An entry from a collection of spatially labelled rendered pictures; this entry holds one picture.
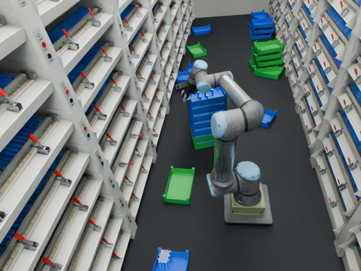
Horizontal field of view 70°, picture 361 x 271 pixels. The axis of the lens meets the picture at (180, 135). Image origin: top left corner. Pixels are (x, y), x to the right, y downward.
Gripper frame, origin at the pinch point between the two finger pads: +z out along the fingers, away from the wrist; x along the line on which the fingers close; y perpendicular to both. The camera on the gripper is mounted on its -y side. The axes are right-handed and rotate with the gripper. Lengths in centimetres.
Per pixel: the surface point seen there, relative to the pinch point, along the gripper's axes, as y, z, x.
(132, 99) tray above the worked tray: -38.2, 0.3, 2.6
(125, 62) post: -44, -26, 13
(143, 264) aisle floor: -50, 39, -101
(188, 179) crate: 2, 43, -51
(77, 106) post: -78, -50, -36
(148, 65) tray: -13.8, 9.9, 44.3
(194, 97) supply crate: 16.0, 8.4, 6.2
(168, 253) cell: -35, 27, -100
